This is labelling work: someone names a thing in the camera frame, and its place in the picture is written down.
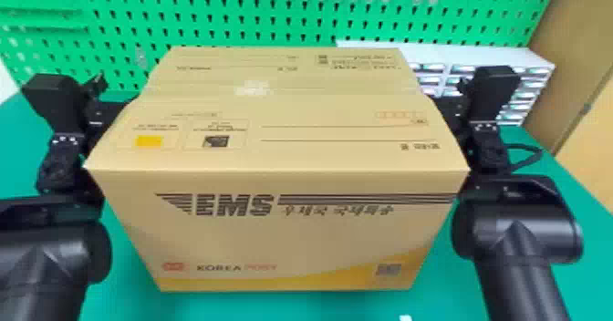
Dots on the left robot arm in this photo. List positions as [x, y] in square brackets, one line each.
[43, 260]

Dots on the cardboard box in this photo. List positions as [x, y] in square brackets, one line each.
[287, 169]

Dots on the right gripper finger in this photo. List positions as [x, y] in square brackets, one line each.
[463, 87]

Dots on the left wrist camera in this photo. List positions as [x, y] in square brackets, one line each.
[52, 100]

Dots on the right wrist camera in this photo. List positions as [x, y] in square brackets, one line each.
[493, 90]

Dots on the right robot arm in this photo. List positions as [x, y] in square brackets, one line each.
[517, 246]

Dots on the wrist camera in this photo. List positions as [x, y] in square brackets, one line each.
[493, 90]
[52, 100]

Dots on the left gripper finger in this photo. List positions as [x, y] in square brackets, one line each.
[98, 85]

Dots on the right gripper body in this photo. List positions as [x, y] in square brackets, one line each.
[455, 117]

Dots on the white drawer cabinet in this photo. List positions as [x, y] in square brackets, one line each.
[527, 81]

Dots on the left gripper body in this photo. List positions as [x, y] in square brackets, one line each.
[101, 117]

